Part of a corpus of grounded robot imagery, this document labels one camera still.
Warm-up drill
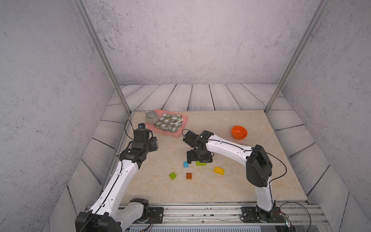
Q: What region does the long green lego brick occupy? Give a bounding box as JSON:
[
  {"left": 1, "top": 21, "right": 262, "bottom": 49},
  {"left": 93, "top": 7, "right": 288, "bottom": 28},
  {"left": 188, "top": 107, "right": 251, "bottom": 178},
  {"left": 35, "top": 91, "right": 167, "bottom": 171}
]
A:
[{"left": 196, "top": 161, "right": 207, "bottom": 166}]

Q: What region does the yellow lego brick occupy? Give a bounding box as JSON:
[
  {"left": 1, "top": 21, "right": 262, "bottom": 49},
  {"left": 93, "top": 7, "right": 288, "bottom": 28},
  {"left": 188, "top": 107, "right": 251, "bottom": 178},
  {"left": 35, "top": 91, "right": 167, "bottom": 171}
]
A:
[{"left": 214, "top": 167, "right": 225, "bottom": 176}]

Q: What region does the small green lego brick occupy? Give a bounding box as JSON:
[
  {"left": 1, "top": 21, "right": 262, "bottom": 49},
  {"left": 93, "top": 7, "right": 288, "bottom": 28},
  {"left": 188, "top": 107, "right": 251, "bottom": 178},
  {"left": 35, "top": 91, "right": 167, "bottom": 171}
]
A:
[{"left": 169, "top": 172, "right": 177, "bottom": 180}]

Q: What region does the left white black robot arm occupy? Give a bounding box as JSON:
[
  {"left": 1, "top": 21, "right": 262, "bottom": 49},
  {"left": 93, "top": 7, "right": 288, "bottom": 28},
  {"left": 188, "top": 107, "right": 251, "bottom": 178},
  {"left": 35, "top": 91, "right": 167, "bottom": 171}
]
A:
[{"left": 75, "top": 128, "right": 158, "bottom": 232}]

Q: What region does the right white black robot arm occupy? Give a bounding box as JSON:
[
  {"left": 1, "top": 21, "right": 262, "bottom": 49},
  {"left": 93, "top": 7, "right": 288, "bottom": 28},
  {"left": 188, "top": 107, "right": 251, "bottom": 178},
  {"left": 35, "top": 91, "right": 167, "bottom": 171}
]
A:
[{"left": 183, "top": 130, "right": 275, "bottom": 212}]

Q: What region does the grey ribbed cup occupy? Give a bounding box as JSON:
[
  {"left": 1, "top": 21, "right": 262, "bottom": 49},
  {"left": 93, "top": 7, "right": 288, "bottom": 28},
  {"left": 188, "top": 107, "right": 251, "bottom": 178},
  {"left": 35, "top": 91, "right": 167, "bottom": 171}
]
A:
[{"left": 146, "top": 111, "right": 159, "bottom": 125}]

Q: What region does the green checked cloth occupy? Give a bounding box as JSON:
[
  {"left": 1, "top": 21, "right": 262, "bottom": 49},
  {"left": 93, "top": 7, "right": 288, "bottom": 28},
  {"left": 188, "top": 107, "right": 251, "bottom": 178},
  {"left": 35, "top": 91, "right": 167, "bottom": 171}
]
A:
[{"left": 155, "top": 113, "right": 182, "bottom": 132}]

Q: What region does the pink tray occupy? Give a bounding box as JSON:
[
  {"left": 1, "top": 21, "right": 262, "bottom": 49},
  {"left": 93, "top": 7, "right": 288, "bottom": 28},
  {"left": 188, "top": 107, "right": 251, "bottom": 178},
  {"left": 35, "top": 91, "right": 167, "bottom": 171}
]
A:
[{"left": 145, "top": 109, "right": 188, "bottom": 137}]

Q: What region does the orange plastic bowl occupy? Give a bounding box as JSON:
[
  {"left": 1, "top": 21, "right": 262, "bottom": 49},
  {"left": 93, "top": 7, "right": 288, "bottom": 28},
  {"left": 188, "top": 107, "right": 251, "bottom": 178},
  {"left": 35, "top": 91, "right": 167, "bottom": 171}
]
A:
[{"left": 231, "top": 126, "right": 248, "bottom": 140}]

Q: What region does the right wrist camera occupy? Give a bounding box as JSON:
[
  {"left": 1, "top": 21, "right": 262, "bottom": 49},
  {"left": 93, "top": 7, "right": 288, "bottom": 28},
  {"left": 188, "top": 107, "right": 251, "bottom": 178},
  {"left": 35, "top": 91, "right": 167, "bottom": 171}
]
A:
[{"left": 183, "top": 130, "right": 199, "bottom": 148}]

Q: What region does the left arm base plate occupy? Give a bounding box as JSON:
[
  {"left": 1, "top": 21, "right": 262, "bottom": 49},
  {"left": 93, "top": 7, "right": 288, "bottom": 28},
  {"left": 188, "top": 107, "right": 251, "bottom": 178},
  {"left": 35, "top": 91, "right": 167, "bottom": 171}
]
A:
[{"left": 134, "top": 207, "right": 164, "bottom": 224}]

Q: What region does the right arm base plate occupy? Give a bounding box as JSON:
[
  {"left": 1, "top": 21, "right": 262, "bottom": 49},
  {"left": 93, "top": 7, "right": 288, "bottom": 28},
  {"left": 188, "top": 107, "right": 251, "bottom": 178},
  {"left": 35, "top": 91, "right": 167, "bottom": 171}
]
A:
[{"left": 240, "top": 206, "right": 285, "bottom": 223}]

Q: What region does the aluminium mounting rail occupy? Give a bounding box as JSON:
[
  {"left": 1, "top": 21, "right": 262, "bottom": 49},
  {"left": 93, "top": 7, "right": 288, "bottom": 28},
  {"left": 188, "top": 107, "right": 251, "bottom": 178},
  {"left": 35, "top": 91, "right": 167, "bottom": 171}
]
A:
[{"left": 124, "top": 202, "right": 332, "bottom": 232}]

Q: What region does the left metal frame post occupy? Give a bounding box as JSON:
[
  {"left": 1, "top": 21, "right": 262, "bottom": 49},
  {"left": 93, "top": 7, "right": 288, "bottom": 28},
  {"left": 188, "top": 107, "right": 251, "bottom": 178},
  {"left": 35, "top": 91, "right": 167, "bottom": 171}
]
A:
[{"left": 72, "top": 0, "right": 131, "bottom": 115}]

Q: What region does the metal frame post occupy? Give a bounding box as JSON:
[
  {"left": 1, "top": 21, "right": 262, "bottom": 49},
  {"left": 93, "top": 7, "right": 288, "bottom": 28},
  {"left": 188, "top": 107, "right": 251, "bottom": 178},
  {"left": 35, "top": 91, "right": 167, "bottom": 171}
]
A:
[
  {"left": 72, "top": 0, "right": 131, "bottom": 115},
  {"left": 264, "top": 0, "right": 331, "bottom": 114}
]

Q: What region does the right metal frame post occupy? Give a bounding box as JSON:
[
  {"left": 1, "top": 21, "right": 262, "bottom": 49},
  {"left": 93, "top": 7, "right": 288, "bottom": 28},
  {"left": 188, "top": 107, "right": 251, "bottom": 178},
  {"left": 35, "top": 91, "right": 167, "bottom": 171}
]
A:
[{"left": 264, "top": 0, "right": 331, "bottom": 114}]

